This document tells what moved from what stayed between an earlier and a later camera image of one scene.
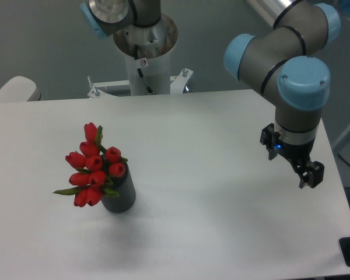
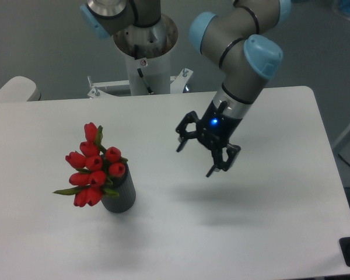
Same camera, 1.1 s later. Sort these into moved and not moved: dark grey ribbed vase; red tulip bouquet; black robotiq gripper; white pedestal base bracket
Moved: black robotiq gripper
Not moved: white pedestal base bracket; red tulip bouquet; dark grey ribbed vase
